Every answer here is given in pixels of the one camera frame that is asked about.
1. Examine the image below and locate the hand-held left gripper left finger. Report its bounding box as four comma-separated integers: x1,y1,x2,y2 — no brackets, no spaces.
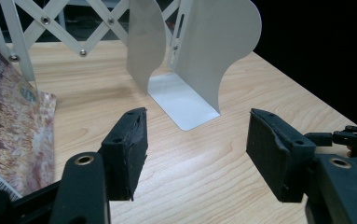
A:
99,106,149,202

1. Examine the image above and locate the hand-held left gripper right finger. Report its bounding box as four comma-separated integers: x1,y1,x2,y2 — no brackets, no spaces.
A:
245,107,318,203

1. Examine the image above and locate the red illustrated magazine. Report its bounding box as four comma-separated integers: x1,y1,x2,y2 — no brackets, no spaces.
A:
0,30,58,201

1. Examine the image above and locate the white expandable metal book rack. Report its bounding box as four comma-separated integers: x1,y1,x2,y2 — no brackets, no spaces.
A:
0,0,263,132

